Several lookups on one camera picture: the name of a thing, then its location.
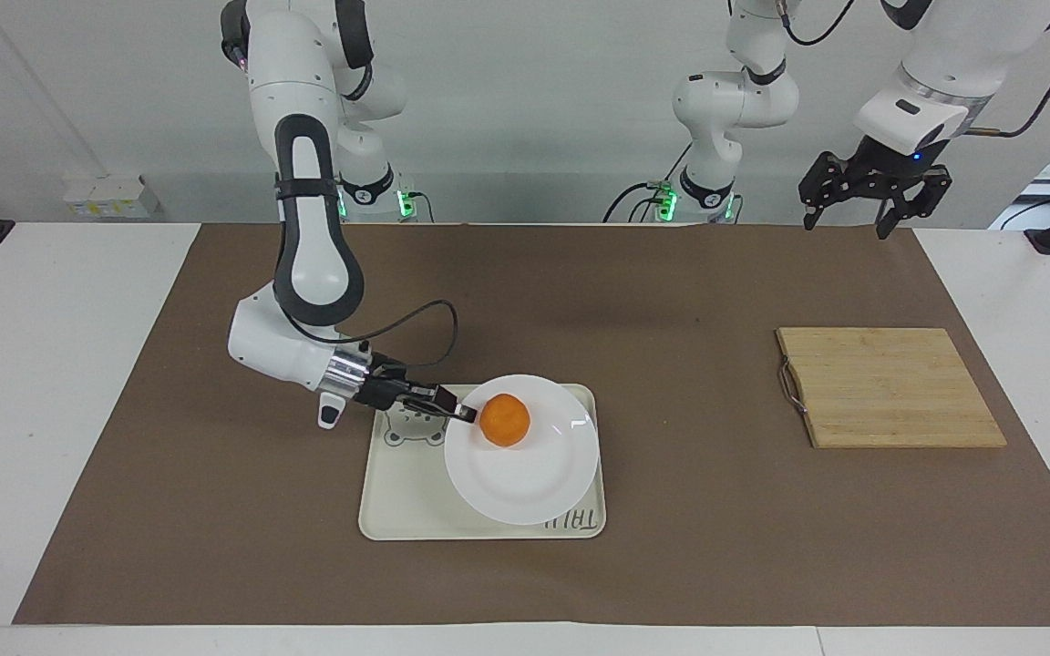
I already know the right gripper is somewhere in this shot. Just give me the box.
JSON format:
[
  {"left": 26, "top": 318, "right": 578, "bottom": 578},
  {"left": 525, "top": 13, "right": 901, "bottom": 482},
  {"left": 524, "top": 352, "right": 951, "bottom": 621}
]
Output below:
[{"left": 354, "top": 354, "right": 417, "bottom": 411}]

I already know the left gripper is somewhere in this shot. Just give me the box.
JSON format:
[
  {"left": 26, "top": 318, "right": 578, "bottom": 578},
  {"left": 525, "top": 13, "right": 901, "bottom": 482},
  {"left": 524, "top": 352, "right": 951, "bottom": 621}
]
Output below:
[{"left": 798, "top": 135, "right": 953, "bottom": 241}]

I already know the white round plate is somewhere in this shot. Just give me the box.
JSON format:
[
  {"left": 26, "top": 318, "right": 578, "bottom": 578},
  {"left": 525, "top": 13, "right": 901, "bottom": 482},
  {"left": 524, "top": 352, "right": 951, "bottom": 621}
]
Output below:
[{"left": 444, "top": 374, "right": 601, "bottom": 527}]

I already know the cream rectangular tray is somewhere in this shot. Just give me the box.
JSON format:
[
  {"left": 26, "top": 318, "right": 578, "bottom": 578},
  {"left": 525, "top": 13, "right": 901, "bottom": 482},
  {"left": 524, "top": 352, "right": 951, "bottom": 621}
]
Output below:
[{"left": 358, "top": 383, "right": 608, "bottom": 542}]

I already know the orange fruit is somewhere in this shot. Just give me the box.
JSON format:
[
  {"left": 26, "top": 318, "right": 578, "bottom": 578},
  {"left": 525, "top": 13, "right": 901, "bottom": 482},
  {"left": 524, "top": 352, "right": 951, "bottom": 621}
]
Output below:
[{"left": 479, "top": 393, "right": 532, "bottom": 449}]

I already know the wooden cutting board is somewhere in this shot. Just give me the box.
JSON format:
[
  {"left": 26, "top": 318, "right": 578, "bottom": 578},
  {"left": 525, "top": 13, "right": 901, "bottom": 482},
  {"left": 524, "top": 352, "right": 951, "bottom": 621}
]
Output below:
[{"left": 775, "top": 326, "right": 1009, "bottom": 450}]

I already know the white wall socket box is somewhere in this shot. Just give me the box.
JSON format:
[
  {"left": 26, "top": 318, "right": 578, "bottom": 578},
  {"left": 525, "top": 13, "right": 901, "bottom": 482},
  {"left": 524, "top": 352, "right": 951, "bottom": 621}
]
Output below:
[{"left": 62, "top": 172, "right": 162, "bottom": 220}]

